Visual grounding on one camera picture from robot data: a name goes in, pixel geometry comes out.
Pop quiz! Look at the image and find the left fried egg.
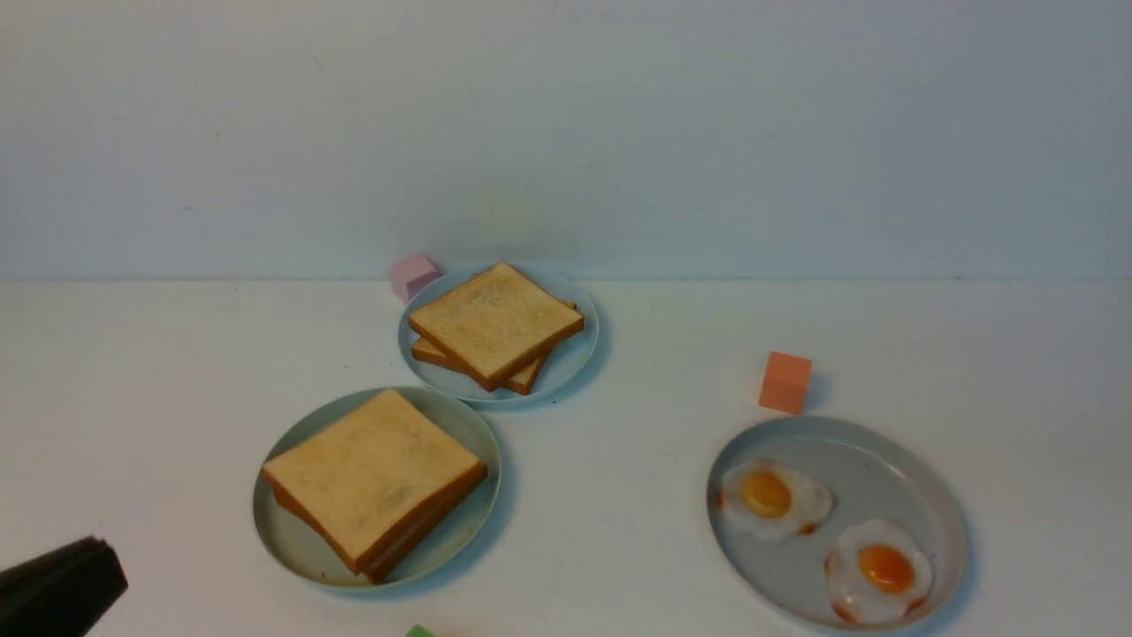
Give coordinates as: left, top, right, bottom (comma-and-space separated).
715, 459, 837, 541

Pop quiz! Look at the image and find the pink cube block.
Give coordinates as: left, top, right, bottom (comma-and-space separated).
388, 253, 441, 305

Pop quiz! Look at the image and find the light blue bread plate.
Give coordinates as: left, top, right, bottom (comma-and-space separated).
397, 262, 601, 407

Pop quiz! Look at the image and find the light green round plate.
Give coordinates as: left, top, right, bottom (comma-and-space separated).
252, 387, 504, 594

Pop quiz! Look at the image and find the right fried egg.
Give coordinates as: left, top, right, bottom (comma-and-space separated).
823, 518, 933, 625

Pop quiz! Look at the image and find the grey egg plate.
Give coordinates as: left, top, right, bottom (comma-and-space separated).
705, 416, 968, 636

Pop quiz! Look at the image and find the orange cube block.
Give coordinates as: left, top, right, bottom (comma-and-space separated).
758, 350, 813, 416

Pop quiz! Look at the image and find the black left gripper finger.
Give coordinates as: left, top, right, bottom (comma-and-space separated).
1, 536, 128, 636

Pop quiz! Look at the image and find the fried egg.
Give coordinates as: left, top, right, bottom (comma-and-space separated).
715, 459, 837, 541
823, 518, 933, 625

